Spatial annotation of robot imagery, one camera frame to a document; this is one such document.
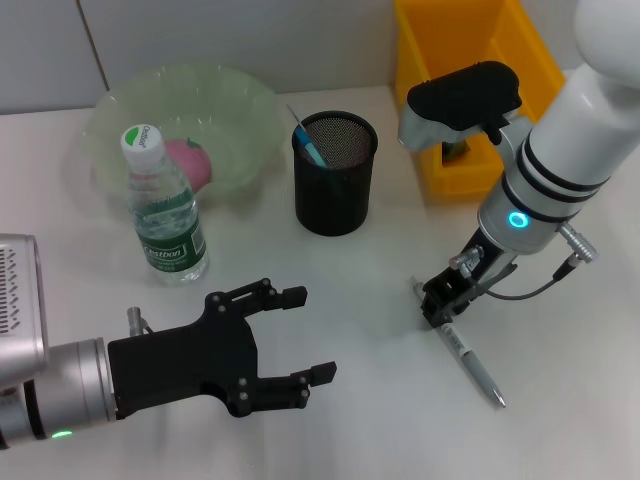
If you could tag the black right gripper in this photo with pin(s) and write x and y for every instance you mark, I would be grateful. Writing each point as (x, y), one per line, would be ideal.
(487, 260)

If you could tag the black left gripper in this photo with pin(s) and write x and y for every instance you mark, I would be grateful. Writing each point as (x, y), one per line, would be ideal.
(180, 365)

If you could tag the grey clear ballpoint pen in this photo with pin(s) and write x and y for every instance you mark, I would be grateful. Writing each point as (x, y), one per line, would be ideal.
(475, 370)

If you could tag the clear green-label water bottle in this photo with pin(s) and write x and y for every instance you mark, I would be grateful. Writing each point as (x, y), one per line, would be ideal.
(167, 225)

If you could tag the blue scissors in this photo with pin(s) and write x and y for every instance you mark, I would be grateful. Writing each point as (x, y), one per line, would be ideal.
(312, 147)

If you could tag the pink toy peach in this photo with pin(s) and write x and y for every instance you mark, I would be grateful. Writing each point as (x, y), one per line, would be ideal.
(192, 165)

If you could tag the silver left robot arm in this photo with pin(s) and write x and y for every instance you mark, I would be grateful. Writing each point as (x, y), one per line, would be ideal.
(65, 385)

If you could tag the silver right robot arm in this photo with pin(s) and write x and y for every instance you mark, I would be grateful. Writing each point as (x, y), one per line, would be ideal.
(560, 150)

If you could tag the black mesh pen holder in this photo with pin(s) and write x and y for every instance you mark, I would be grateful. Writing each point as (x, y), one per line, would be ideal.
(332, 205)

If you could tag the translucent green fruit plate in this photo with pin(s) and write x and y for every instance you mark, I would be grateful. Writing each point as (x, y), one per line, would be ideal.
(225, 110)

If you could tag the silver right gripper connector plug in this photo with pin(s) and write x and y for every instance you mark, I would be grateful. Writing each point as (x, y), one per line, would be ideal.
(465, 261)

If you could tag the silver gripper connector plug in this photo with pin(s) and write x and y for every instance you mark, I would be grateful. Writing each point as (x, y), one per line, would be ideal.
(465, 261)
(135, 320)

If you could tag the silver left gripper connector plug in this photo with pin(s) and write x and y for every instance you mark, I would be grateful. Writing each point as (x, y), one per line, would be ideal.
(135, 320)

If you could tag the yellow plastic bin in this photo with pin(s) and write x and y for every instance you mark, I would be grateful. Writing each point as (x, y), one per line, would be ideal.
(435, 40)

